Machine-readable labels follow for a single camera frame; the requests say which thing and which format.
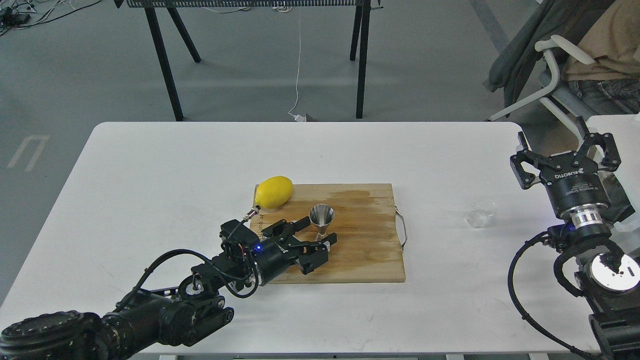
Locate white hanging cable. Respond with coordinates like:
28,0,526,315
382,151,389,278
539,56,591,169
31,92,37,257
287,6,308,122

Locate white office chair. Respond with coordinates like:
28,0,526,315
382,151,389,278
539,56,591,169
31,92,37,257
486,34,596,143

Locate steel double jigger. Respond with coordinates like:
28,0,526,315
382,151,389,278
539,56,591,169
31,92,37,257
309,203,335,242

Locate person in tan shirt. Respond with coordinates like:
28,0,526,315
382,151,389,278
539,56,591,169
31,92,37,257
562,0,640,116

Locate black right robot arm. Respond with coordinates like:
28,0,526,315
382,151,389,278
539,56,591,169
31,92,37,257
507,117,640,360

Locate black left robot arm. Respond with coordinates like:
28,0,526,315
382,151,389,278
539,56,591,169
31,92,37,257
1,205,338,360

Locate black metal table frame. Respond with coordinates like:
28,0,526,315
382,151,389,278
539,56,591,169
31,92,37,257
114,0,383,122

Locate wooden cutting board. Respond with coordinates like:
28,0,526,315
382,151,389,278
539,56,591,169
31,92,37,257
250,183,406,284

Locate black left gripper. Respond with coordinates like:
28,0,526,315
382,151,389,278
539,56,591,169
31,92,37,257
250,216,338,286

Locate yellow lemon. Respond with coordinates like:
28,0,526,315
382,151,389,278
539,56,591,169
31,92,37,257
254,175,294,209

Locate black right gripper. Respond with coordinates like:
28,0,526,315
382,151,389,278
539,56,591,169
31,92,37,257
509,116,622,218

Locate small clear glass cup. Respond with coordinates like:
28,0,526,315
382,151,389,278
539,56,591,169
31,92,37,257
465,196,498,229

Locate grey jacket on chair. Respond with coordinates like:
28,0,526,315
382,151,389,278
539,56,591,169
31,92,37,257
484,0,613,108

